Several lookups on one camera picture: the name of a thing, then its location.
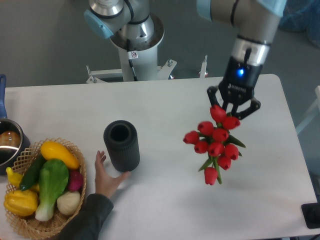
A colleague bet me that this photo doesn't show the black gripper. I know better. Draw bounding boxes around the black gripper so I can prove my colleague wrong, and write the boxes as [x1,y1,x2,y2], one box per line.
[206,56,263,120]

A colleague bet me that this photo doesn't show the red tulip bouquet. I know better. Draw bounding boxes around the red tulip bouquet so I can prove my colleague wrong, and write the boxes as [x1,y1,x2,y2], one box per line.
[183,104,246,186]

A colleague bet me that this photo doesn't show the dark grey ribbed vase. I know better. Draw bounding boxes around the dark grey ribbed vase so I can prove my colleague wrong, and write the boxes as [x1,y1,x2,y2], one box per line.
[103,120,140,172]

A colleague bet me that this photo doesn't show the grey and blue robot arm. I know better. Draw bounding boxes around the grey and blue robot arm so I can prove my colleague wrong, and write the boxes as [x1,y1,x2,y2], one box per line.
[83,0,286,120]

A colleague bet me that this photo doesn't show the dark sleeved forearm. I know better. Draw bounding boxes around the dark sleeved forearm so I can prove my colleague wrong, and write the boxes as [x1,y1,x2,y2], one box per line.
[57,193,114,240]

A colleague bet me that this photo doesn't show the person's bare hand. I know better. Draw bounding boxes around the person's bare hand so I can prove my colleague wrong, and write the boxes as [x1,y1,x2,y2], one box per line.
[94,150,131,199]

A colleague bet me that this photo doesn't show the black device at table edge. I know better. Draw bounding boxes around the black device at table edge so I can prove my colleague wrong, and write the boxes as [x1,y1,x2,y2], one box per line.
[301,202,320,229]

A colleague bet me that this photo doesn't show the purple radish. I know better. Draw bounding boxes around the purple radish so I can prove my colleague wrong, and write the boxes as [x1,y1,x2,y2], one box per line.
[67,170,84,192]

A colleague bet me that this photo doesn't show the yellow squash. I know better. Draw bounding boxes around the yellow squash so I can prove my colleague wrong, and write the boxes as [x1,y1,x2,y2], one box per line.
[40,141,80,170]

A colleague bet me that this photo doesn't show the green bok choy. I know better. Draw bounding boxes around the green bok choy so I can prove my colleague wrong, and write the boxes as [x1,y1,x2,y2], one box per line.
[35,159,69,222]

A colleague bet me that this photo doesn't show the white garlic bulb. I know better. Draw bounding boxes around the white garlic bulb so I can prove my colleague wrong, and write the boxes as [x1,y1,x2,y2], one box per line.
[57,191,81,216]

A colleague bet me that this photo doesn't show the woven wicker basket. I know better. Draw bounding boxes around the woven wicker basket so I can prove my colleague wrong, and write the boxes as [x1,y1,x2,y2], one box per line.
[2,138,87,240]

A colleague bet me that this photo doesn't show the dark green cucumber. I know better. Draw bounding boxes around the dark green cucumber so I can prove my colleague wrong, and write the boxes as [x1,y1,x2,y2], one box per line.
[19,154,47,191]

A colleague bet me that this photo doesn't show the yellow banana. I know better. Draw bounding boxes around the yellow banana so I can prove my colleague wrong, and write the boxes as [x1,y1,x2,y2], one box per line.
[5,167,40,193]

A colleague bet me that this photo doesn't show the yellow bell pepper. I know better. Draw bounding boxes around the yellow bell pepper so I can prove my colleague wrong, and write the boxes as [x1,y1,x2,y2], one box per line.
[3,190,39,217]

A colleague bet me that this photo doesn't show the white frame at right edge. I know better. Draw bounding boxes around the white frame at right edge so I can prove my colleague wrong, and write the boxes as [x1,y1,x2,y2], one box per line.
[295,85,320,135]

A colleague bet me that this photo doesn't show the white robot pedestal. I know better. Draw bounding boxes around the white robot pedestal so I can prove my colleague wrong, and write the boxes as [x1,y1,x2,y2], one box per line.
[86,13,177,83]

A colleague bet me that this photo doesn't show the black pedestal cable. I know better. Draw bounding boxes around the black pedestal cable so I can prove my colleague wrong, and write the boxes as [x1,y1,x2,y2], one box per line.
[125,39,139,82]

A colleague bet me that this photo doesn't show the steel pot with blue handle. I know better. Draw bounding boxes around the steel pot with blue handle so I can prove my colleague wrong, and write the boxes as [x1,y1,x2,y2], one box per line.
[0,74,31,176]

